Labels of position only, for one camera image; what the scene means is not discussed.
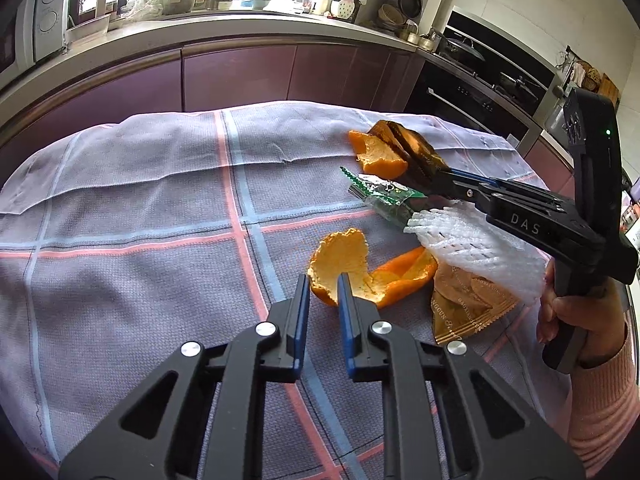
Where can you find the black built-in oven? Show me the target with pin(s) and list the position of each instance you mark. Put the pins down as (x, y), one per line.
(475, 105)

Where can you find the hanging black pan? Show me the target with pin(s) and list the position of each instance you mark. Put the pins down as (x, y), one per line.
(410, 3)

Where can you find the black range hood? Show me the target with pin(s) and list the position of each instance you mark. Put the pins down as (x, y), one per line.
(505, 42)

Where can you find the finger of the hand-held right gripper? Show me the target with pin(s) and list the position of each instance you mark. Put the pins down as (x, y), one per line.
(475, 176)
(467, 192)

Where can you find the large white foam net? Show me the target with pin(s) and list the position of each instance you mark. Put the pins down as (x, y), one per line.
(480, 250)

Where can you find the dark brown shiny wrapper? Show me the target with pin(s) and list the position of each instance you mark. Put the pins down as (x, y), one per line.
(400, 145)

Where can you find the black wok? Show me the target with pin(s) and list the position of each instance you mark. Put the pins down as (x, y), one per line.
(520, 84)

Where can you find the crumpled clear plastic bags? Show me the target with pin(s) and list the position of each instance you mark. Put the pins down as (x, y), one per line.
(142, 5)

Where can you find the person's right hand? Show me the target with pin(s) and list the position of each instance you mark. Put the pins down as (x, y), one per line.
(605, 320)

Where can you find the black pot with lid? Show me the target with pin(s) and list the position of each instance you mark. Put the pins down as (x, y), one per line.
(465, 51)

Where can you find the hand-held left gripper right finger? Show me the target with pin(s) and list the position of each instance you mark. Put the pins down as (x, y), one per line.
(345, 320)

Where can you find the large orange peel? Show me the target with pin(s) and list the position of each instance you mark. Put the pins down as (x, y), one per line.
(340, 255)

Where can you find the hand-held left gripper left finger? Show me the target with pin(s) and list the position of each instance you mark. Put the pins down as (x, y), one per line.
(300, 320)

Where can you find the white dotted utensil holder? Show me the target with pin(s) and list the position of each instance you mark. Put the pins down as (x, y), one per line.
(345, 7)

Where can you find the purple kitchen base cabinet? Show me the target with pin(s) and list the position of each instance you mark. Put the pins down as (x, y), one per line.
(225, 75)

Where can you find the gold patterned wrapper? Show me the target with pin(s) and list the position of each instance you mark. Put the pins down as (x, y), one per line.
(460, 310)

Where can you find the grey checked tablecloth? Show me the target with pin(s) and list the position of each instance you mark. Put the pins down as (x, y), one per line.
(150, 260)

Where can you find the white microwave oven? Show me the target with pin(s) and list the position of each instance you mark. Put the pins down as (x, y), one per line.
(42, 10)

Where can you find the person's right forearm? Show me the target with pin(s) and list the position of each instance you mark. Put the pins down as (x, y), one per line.
(605, 410)

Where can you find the woven basket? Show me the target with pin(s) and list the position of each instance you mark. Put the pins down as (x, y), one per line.
(392, 14)

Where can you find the clear glass food container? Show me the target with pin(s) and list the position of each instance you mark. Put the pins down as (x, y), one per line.
(87, 30)

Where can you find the small orange peel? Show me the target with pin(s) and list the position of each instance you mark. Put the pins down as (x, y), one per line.
(375, 157)

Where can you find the green clear plastic wrapper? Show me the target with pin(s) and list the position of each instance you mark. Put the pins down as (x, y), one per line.
(387, 200)

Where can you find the brown wooden board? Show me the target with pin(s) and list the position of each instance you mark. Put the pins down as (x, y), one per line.
(607, 89)

